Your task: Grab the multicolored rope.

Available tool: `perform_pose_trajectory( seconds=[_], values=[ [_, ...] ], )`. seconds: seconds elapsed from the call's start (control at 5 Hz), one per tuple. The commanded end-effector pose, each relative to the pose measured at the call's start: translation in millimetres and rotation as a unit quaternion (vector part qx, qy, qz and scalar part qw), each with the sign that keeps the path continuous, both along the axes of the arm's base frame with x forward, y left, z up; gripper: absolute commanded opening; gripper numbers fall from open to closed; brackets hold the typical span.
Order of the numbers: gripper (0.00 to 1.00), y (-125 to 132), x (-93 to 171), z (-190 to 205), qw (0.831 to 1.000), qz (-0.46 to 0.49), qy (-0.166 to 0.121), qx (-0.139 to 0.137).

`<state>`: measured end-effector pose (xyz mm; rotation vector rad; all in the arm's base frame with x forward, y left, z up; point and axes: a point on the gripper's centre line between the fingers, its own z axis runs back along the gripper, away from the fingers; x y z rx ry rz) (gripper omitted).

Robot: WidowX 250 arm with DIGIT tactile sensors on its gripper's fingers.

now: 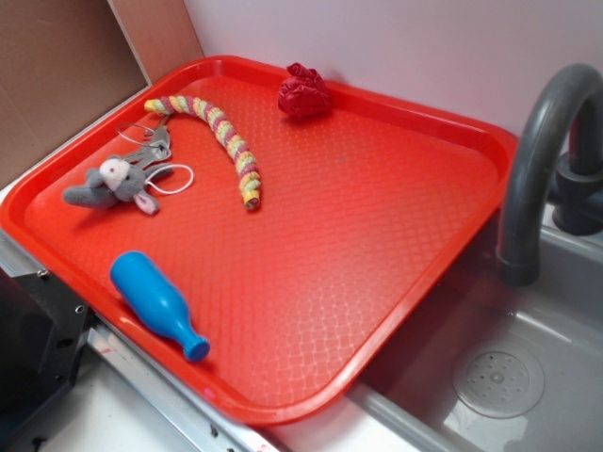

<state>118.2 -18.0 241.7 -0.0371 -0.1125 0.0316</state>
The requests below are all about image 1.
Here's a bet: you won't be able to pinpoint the multicolored braided rope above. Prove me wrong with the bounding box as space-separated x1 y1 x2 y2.
143 94 262 211

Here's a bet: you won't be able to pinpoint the grey plastic sink basin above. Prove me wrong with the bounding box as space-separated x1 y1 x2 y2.
349 220 602 451

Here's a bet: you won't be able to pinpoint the grey curved faucet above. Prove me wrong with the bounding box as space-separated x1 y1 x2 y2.
497 64 602 286

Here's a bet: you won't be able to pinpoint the silver keys on ring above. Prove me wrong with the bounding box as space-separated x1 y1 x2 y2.
116 116 171 169

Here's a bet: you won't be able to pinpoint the white elastic loop cord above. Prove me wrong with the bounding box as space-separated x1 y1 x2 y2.
143 164 195 198

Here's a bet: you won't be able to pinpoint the blue plastic toy bottle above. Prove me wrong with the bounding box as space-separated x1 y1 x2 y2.
109 251 210 362

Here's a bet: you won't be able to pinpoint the crumpled red cloth ball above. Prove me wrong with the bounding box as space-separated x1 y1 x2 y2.
277 62 332 119

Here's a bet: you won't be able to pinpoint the grey plush mouse toy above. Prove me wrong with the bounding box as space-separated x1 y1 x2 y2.
62 156 167 215

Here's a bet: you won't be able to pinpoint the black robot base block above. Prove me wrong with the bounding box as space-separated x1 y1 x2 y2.
1 271 90 451

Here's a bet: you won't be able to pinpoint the brown cardboard panel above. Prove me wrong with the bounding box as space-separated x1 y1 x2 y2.
0 0 206 192

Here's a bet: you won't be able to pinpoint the red plastic tray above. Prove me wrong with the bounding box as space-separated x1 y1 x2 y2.
1 56 517 426

